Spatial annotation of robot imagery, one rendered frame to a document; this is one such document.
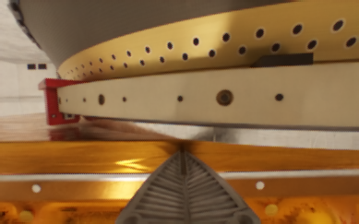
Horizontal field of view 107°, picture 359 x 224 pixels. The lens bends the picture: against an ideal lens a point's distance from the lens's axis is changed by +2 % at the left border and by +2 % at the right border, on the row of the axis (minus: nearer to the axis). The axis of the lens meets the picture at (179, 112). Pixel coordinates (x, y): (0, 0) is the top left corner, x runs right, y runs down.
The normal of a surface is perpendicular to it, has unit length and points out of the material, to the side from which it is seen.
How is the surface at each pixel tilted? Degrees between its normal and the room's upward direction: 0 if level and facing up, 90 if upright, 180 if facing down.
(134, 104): 90
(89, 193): 91
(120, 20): 62
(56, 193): 90
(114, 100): 90
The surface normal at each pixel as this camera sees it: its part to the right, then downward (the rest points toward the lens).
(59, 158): 0.01, 0.09
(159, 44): -0.33, 0.54
